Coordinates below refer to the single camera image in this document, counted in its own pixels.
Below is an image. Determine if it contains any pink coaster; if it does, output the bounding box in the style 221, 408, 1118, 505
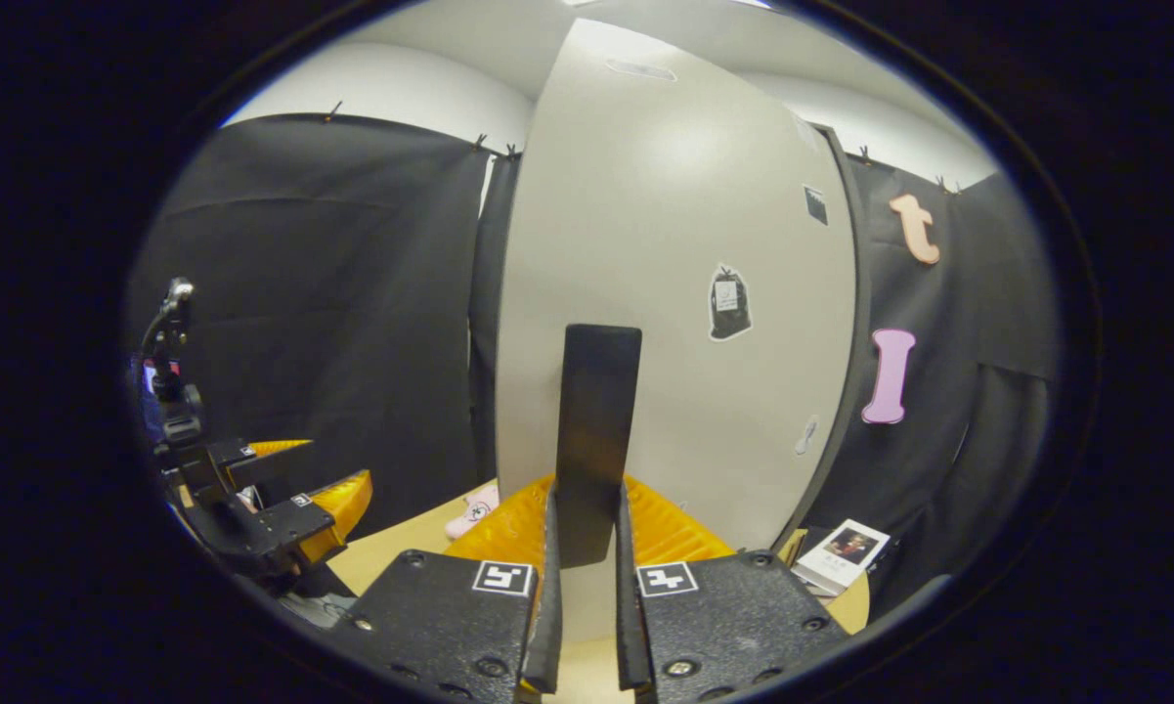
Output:
445, 483, 500, 542

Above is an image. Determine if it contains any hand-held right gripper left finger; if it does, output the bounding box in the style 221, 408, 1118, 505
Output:
327, 474, 565, 700

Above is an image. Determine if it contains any white portrait cover book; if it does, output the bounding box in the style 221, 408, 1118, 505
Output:
817, 518, 891, 597

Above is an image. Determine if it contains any black cabinet door handle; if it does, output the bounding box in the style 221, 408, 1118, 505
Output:
553, 324, 644, 569

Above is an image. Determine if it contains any black backdrop cloth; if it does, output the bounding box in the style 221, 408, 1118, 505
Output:
127, 112, 1064, 619

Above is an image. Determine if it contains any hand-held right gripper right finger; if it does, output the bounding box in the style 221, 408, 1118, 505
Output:
613, 474, 852, 702

